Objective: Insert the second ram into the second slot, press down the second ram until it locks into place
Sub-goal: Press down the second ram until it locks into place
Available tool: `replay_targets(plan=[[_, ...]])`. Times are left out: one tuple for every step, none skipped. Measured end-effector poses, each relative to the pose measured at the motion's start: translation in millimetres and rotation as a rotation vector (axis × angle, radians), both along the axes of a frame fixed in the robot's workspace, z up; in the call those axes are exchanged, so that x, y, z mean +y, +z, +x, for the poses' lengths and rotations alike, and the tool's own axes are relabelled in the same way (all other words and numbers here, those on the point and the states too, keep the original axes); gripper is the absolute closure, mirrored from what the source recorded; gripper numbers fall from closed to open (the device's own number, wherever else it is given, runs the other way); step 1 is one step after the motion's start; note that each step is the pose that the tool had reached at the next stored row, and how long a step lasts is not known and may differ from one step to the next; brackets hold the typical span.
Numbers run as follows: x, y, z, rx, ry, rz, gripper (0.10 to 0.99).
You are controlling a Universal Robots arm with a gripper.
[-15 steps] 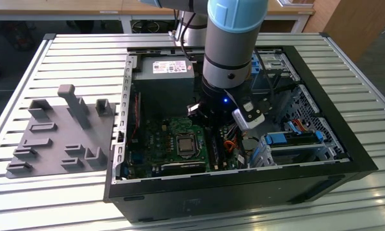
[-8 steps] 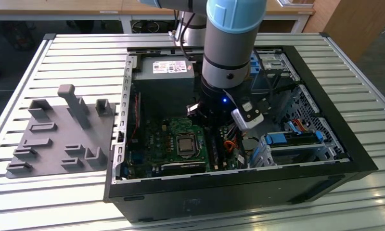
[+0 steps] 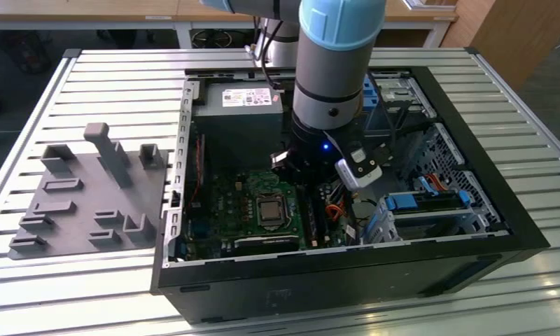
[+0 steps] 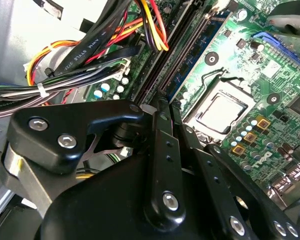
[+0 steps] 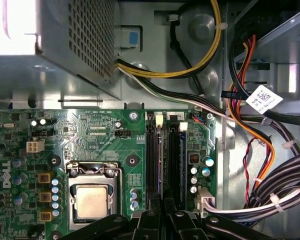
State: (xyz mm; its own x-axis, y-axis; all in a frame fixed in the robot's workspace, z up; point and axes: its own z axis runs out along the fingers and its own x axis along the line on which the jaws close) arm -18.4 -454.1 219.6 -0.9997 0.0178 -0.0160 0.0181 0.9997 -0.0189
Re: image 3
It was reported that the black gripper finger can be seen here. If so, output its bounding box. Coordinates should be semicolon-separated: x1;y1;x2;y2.
269;150;303;183

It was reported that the grey power supply unit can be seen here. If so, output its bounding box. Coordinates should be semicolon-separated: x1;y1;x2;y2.
193;80;294;172

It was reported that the CPU in silver socket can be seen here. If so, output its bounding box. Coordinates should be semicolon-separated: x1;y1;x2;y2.
254;198;286;229

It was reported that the green motherboard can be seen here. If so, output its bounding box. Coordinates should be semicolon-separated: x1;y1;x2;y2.
185;167;350;260

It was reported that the blue drive bay latch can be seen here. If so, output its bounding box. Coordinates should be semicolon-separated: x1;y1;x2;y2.
362;76;379;106

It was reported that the black graphics card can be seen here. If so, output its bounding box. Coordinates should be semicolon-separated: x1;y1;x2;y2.
231;233;302;257

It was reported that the silver drive cage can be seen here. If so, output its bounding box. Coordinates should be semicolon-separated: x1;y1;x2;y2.
362;74;437;148

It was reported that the blue plastic lever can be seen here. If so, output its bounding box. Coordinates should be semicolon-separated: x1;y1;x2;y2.
359;213;379;243

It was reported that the hard disk in blue carrier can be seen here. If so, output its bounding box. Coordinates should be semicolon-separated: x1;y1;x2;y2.
383;190;470;213

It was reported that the black PC case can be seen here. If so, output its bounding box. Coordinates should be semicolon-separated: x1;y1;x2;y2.
149;66;550;325

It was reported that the round black fan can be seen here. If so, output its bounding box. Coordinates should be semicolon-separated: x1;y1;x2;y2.
190;28;257;48

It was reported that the grey parts rack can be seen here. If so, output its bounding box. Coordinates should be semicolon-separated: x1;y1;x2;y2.
7;122;175;260

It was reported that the wooden cabinet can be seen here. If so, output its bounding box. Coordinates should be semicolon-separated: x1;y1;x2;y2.
439;0;560;90

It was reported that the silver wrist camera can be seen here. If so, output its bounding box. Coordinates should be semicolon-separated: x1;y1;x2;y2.
333;146;383;192

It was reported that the orange wire bundle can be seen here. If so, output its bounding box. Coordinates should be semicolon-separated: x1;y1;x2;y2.
325;202;347;223

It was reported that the red wire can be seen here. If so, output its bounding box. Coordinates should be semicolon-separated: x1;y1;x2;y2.
187;134;202;208

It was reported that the black cable bundle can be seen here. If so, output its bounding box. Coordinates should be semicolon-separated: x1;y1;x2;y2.
390;122;430;144

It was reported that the blue data wire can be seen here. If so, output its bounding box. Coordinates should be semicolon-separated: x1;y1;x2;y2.
417;176;438;197

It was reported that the orange data wire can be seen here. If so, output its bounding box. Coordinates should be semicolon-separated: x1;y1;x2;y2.
426;173;454;192

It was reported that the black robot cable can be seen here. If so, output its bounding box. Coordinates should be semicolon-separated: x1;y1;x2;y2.
259;16;283;92

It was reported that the wooden desk white frame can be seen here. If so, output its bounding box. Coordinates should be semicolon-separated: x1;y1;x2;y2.
0;0;458;49

